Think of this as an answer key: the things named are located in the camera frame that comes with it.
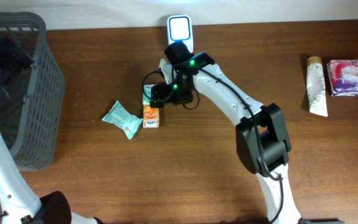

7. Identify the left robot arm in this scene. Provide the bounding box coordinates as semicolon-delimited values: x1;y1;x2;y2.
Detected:
0;30;99;223

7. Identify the right black cable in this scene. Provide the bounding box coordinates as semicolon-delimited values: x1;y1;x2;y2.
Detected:
141;67;285;224

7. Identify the teal small tissue pack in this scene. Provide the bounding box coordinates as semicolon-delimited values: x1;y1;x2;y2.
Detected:
142;85;154;106

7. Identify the teal wet wipes pack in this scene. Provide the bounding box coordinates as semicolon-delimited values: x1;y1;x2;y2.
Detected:
102;101;143;140

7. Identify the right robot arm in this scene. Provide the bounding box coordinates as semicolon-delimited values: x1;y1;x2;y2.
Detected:
147;40;301;223

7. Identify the red purple white packet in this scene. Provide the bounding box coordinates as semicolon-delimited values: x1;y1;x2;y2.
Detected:
327;60;358;96

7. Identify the white tube with brown cap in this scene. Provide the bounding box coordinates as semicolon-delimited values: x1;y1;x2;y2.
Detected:
306;56;328;117

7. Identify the orange small tissue pack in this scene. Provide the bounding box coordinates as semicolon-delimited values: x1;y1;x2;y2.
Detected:
142;106;160;128

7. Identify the grey plastic mesh basket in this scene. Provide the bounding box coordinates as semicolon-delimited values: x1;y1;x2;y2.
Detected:
0;12;65;171

